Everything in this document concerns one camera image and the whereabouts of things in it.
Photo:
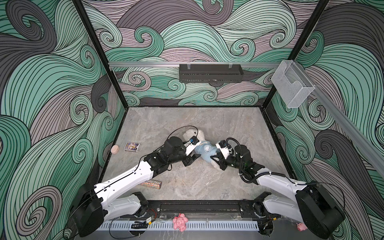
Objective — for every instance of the black left corner post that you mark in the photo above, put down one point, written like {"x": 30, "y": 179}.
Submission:
{"x": 94, "y": 39}

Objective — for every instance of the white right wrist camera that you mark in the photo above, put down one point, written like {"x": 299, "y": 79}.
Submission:
{"x": 224, "y": 148}

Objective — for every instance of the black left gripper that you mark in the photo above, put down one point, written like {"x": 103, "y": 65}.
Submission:
{"x": 189, "y": 159}

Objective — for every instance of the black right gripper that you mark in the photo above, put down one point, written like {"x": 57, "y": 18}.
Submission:
{"x": 221, "y": 162}

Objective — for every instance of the colourful card box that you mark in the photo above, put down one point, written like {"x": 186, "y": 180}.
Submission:
{"x": 132, "y": 147}

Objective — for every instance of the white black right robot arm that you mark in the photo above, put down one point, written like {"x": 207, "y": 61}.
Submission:
{"x": 309, "y": 204}

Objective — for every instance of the black wall-mounted tray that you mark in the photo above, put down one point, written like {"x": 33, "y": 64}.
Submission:
{"x": 210, "y": 73}

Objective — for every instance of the pink round wooden block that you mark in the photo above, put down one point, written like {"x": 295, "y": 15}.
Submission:
{"x": 115, "y": 149}

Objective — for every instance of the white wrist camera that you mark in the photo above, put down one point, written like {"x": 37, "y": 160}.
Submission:
{"x": 193, "y": 143}
{"x": 224, "y": 148}

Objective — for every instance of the white plush teddy bear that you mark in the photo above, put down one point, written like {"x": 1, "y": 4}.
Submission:
{"x": 200, "y": 135}

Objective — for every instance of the glitter multicolour tube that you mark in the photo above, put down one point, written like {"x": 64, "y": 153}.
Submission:
{"x": 152, "y": 184}

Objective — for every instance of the white slotted cable duct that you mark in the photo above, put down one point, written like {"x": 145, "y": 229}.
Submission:
{"x": 190, "y": 226}

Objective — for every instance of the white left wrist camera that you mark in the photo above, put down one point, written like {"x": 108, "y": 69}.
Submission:
{"x": 193, "y": 143}

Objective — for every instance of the light blue fleece hoodie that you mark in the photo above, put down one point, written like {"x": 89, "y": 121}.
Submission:
{"x": 206, "y": 150}

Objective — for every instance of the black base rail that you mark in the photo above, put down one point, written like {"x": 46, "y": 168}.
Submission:
{"x": 205, "y": 206}

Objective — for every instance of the black cage corner post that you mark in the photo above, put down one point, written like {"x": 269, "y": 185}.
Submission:
{"x": 310, "y": 25}

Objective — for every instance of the pink plush toy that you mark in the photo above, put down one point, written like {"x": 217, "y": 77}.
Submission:
{"x": 180, "y": 222}

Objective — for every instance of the small pink toy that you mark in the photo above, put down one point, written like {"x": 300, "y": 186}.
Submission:
{"x": 301, "y": 227}

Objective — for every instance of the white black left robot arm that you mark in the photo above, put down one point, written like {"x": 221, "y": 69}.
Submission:
{"x": 94, "y": 204}

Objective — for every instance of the clear acrylic wall bin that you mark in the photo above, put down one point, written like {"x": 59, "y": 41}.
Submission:
{"x": 292, "y": 83}

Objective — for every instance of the aluminium rail right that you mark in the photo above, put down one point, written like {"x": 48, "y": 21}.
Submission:
{"x": 331, "y": 97}

